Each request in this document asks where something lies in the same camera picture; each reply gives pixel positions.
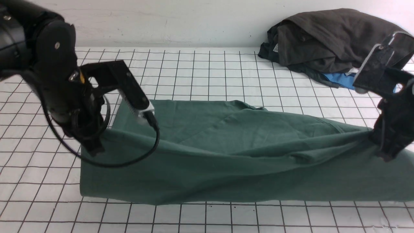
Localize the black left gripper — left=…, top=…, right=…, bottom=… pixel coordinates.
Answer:
left=40, top=70, right=106, bottom=156

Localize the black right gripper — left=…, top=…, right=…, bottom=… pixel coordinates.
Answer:
left=369, top=79, right=414, bottom=162

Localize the green long sleeve shirt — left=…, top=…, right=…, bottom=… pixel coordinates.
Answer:
left=80, top=100, right=414, bottom=205

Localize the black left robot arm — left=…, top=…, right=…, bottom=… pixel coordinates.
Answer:
left=1, top=0, right=107, bottom=156

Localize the blue garment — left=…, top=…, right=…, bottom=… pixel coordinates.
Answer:
left=313, top=72, right=380, bottom=94

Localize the dark brown crumpled garment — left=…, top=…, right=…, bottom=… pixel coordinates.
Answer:
left=258, top=8, right=403, bottom=80

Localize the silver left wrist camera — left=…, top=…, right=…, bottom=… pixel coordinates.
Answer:
left=80, top=60, right=158, bottom=129

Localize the black left camera cable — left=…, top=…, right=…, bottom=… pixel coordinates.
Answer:
left=39, top=91, right=161, bottom=169

